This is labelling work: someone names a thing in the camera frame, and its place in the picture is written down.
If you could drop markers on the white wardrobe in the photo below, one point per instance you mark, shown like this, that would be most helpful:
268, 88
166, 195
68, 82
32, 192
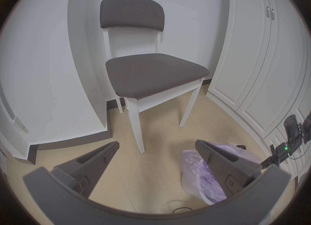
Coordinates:
255, 61

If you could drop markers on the purple plastic bag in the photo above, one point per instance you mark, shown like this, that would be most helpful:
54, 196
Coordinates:
194, 168

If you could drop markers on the white wall socket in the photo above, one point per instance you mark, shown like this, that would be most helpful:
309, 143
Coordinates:
18, 124

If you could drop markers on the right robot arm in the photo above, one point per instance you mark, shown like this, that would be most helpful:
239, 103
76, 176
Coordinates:
292, 129

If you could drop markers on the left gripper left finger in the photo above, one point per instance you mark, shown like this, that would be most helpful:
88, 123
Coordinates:
92, 168

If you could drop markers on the black plastic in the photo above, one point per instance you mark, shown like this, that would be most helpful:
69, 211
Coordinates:
241, 146

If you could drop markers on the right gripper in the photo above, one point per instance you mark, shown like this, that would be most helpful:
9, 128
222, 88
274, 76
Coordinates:
281, 152

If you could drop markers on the grey padded white chair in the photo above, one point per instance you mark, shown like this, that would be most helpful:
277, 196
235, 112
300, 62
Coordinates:
150, 73

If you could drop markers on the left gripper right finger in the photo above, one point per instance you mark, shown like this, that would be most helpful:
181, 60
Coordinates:
223, 168

